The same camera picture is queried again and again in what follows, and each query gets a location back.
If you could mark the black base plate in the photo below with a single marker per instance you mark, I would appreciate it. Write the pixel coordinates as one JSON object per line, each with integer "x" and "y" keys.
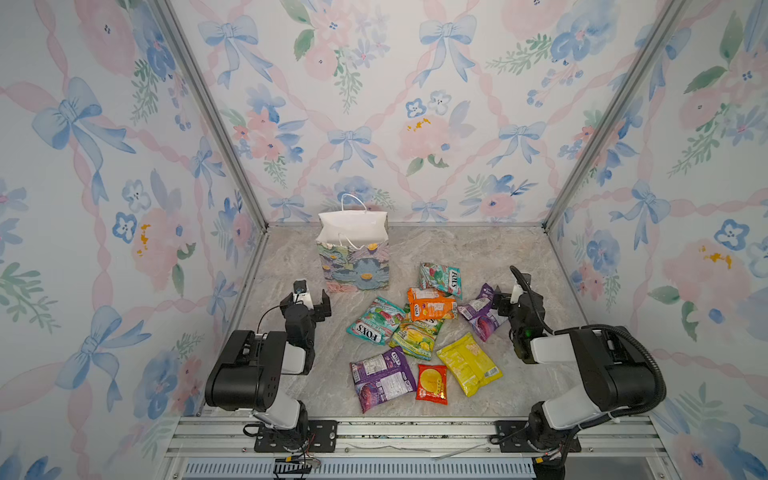
{"x": 517, "y": 436}
{"x": 313, "y": 436}

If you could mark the teal Fox's candy packet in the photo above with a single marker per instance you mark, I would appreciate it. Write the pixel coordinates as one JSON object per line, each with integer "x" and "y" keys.
{"x": 445, "y": 279}

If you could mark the aluminium corner post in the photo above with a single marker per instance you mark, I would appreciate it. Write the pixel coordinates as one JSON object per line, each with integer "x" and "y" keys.
{"x": 660, "y": 32}
{"x": 179, "y": 45}

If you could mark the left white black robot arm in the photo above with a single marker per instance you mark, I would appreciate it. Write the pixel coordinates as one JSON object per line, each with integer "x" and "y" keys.
{"x": 247, "y": 374}

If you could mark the orange snack packet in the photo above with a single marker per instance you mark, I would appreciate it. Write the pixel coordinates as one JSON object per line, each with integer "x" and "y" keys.
{"x": 431, "y": 304}

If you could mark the small purple snack packet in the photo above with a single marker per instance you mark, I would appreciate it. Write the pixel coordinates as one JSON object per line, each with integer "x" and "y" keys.
{"x": 481, "y": 313}

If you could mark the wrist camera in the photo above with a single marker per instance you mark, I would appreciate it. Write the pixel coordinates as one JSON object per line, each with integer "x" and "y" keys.
{"x": 516, "y": 293}
{"x": 301, "y": 294}

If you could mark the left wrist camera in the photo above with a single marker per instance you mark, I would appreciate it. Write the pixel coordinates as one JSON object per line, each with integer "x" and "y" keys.
{"x": 301, "y": 294}

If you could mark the yellow snack packet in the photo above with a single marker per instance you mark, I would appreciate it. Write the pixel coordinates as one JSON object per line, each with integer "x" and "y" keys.
{"x": 469, "y": 364}

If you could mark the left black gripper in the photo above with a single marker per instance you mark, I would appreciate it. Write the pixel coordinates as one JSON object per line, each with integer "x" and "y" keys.
{"x": 321, "y": 306}

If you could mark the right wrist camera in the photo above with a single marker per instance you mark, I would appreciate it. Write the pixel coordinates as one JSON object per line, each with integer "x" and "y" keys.
{"x": 516, "y": 293}

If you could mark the yellow-green Fox's candy packet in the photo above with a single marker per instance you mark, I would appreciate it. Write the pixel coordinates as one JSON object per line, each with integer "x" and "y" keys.
{"x": 417, "y": 338}

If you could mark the left aluminium corner post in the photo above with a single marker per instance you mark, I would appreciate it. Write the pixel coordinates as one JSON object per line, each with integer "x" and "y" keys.
{"x": 179, "y": 45}

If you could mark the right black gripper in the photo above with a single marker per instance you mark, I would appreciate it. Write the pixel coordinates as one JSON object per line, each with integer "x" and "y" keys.
{"x": 504, "y": 303}

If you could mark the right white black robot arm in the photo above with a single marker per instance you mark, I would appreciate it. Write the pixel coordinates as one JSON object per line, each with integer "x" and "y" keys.
{"x": 618, "y": 377}

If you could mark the floral paper gift bag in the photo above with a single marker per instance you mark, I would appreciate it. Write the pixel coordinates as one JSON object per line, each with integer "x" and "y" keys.
{"x": 353, "y": 246}

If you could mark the right aluminium corner post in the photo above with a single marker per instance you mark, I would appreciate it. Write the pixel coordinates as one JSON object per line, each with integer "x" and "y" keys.
{"x": 660, "y": 32}

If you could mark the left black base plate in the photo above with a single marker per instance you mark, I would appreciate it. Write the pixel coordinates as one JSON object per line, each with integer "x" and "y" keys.
{"x": 313, "y": 436}

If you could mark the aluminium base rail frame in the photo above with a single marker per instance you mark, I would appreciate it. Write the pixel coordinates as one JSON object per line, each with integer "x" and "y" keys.
{"x": 223, "y": 447}

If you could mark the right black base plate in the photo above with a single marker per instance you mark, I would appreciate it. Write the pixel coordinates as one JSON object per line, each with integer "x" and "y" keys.
{"x": 517, "y": 436}

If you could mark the red snack packet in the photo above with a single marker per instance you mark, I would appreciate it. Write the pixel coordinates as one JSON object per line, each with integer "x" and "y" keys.
{"x": 432, "y": 384}

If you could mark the large purple snack packet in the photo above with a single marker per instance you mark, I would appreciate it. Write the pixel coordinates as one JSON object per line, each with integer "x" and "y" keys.
{"x": 382, "y": 378}

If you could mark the green Fox's candy packet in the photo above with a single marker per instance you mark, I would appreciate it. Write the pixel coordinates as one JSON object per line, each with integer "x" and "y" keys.
{"x": 378, "y": 323}

